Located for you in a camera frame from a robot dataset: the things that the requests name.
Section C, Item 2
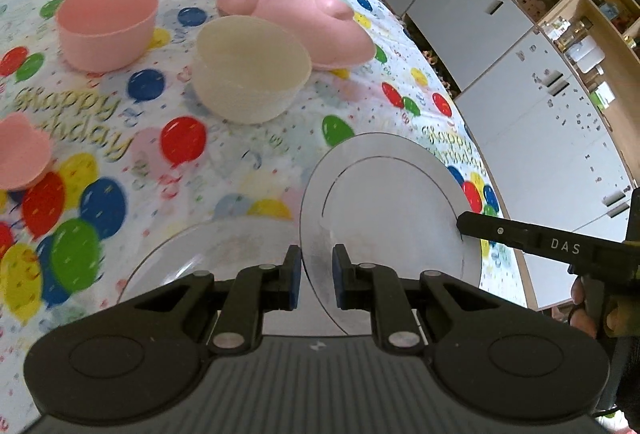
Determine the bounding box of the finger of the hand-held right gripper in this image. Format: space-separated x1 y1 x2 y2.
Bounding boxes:
456 211 541 251

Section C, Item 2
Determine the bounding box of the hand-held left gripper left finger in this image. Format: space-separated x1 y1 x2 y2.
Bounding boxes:
117 245 316 355

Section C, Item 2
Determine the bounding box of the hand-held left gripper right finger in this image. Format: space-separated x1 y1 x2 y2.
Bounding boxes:
331 244 506 350

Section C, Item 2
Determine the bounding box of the clear plastic plate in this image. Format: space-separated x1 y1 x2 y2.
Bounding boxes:
298 132 483 337
114 219 306 309

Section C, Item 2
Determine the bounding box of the pink heart-shaped plate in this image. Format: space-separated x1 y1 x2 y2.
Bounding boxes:
0 113 54 191

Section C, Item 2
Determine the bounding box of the person's right hand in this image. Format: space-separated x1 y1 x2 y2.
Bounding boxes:
570 276 621 340

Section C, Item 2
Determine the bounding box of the balloon print tablecloth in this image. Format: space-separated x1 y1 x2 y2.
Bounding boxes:
0 0 531 434

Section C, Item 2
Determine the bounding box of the white and wood cabinet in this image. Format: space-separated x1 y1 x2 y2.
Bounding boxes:
342 0 640 309

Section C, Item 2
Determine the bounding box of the green and white box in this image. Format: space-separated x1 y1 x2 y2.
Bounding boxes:
590 82 617 109

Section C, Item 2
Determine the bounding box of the cream bowl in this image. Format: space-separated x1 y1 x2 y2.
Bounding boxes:
195 15 312 97
191 56 307 125

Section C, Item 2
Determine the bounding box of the pink bear-shaped plate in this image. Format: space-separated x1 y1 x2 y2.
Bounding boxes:
216 0 376 70

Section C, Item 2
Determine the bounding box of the pink bowl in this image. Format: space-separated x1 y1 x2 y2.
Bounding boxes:
55 0 160 73

